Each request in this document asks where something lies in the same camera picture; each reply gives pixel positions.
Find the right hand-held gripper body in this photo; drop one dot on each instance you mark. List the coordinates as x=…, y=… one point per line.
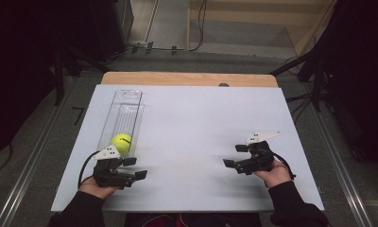
x=258, y=159

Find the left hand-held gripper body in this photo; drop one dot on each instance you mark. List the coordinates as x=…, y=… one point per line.
x=108, y=173

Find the yellow tennis ball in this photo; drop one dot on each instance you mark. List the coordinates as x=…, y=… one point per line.
x=123, y=141

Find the clear plastic container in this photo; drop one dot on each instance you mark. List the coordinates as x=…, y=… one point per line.
x=124, y=116

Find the person's left hand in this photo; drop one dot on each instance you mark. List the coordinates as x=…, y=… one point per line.
x=94, y=190

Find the person's right hand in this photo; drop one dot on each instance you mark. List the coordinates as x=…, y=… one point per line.
x=277, y=176

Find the white board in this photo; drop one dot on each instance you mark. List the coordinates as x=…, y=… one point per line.
x=184, y=148

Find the small dark round object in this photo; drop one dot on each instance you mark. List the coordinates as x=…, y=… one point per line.
x=223, y=84

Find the black stand leg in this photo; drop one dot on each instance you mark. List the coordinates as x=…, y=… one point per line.
x=288, y=65

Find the wooden table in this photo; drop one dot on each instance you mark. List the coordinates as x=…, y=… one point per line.
x=177, y=78

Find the black curtain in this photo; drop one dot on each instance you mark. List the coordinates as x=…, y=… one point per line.
x=360, y=78
x=26, y=63

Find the metal floor rail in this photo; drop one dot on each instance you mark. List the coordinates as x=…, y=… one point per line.
x=338, y=164
x=29, y=170

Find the light wooden frame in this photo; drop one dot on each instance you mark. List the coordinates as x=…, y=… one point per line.
x=303, y=34

